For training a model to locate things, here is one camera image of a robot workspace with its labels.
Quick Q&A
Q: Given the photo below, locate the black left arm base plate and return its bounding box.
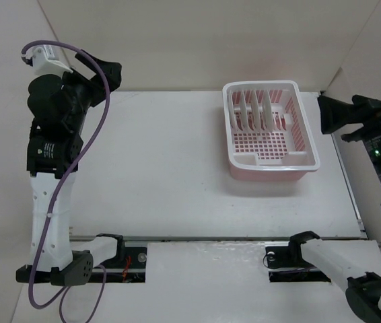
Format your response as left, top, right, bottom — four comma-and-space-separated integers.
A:
102, 244, 147, 283

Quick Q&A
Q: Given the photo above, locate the orange sunburst plate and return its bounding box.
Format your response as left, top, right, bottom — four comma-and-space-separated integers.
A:
262, 90, 273, 132
240, 91, 248, 131

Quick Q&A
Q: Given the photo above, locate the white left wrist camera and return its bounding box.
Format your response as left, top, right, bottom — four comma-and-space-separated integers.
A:
21, 44, 72, 77

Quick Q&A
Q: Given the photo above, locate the green rimmed white plate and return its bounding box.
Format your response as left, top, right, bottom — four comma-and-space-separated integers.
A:
232, 92, 242, 130

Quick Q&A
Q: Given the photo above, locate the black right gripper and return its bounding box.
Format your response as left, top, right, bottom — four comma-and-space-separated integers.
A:
318, 92, 381, 192

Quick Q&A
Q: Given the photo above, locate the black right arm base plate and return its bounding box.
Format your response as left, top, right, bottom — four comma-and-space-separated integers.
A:
263, 246, 331, 283

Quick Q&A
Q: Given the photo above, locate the black rimmed flower plate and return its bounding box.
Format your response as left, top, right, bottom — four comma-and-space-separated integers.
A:
250, 90, 262, 131

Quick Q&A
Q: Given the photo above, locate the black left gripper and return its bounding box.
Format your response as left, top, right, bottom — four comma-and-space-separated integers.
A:
57, 51, 121, 131

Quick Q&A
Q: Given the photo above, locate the white pink dish rack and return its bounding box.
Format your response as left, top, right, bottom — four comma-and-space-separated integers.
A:
222, 80, 320, 182

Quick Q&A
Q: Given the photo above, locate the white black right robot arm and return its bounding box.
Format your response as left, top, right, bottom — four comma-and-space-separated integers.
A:
286, 95, 381, 322

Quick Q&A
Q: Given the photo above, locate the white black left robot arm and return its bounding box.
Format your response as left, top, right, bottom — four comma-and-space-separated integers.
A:
15, 45, 126, 287

